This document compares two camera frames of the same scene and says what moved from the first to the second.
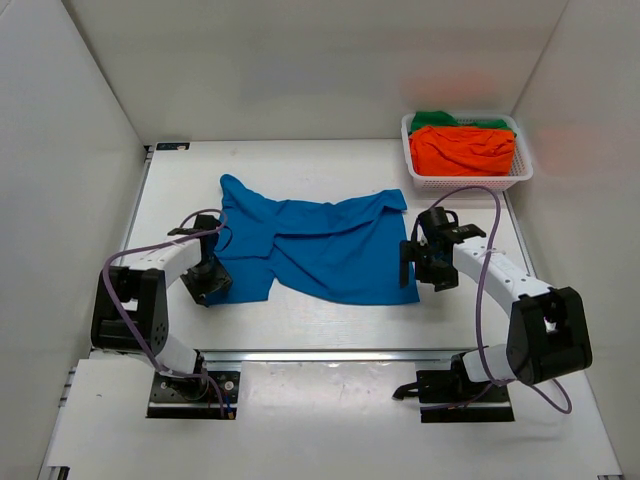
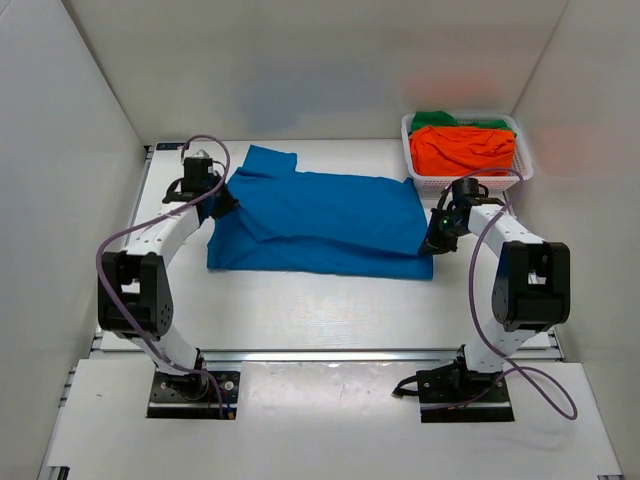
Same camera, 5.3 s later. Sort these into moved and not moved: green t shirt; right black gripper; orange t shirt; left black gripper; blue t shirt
Moved: right black gripper; blue t shirt; left black gripper
Not moved: orange t shirt; green t shirt
